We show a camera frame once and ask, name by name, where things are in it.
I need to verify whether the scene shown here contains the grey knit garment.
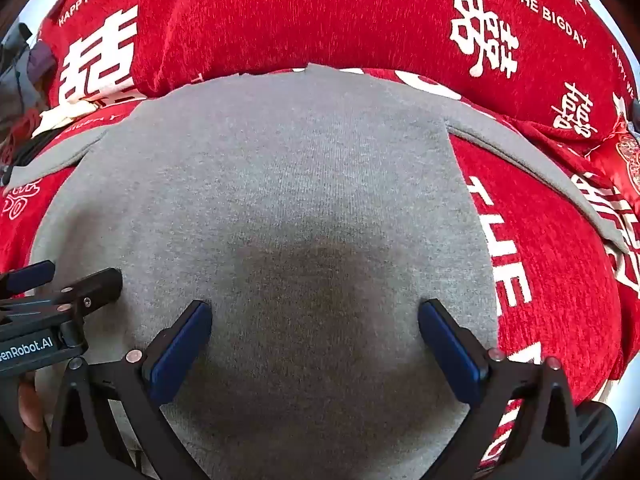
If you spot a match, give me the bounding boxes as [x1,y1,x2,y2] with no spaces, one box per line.
[7,62,631,480]

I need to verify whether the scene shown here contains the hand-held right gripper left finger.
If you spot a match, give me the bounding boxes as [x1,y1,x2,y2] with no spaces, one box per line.
[47,300,213,480]

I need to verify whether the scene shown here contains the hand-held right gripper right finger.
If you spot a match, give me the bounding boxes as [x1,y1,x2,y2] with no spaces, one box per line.
[419,299,583,480]

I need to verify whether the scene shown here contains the red printed sofa seat cover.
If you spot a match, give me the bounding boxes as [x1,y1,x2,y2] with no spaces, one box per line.
[0,67,640,471]

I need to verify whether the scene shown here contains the grey clothes pile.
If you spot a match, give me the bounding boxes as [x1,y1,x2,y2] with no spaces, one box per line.
[0,22,56,128]

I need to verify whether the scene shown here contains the dark purple cloth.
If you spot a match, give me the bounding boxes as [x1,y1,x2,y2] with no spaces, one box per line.
[27,40,58,86]

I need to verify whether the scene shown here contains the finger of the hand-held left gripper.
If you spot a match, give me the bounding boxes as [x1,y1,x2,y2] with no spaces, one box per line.
[59,267,124,317]
[0,260,56,300]

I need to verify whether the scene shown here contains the red embroidered pillow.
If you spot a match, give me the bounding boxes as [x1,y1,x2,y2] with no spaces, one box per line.
[595,92,640,211]

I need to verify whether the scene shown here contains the cream cloth item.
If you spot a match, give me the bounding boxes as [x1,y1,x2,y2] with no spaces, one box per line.
[31,101,99,137]

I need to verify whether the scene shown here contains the person's left hand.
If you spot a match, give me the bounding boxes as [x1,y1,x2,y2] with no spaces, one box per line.
[17,375,52,480]

